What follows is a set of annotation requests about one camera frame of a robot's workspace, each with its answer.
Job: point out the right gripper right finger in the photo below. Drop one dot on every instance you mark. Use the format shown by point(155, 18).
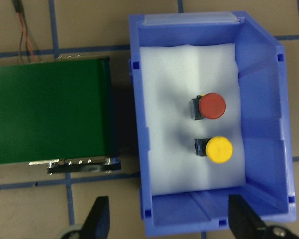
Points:
point(243, 221)

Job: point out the white foam pad receiving bin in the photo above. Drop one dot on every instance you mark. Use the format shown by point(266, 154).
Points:
point(172, 77)

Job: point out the yellow push button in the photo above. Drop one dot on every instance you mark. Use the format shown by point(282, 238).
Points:
point(218, 149)

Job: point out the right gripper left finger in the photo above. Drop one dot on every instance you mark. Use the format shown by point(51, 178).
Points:
point(97, 223)

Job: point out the green conveyor belt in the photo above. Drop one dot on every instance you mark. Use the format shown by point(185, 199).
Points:
point(60, 114)

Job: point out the red push button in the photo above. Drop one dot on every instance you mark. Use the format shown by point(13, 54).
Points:
point(208, 106)

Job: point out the blue receiving bin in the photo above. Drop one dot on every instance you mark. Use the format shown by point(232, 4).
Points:
point(265, 121)

